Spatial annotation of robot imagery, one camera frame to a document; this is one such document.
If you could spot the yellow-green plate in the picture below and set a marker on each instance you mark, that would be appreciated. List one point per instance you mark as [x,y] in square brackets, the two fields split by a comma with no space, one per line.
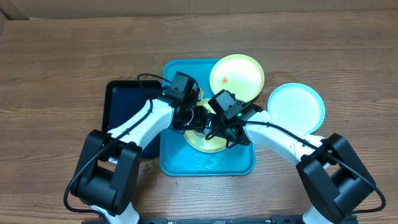
[240,74]
[198,141]

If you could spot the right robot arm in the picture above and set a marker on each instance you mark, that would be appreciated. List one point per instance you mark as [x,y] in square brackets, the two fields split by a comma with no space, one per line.
[334,178]

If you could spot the light blue plate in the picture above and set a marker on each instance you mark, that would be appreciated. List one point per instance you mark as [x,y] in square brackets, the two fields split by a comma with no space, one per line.
[298,106]

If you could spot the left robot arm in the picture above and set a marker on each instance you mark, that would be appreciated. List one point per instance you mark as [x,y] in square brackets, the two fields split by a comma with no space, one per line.
[105,177]

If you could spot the teal plastic tray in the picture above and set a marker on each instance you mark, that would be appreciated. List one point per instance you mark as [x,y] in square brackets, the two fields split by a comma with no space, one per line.
[178,157]

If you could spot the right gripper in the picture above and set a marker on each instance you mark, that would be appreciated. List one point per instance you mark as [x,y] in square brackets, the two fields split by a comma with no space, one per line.
[216,129]

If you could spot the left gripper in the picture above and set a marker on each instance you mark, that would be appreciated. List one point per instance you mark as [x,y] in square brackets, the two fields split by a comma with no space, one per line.
[201,121]

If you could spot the black water tray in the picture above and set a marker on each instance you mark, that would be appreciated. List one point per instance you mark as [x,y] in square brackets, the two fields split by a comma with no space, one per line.
[123,99]

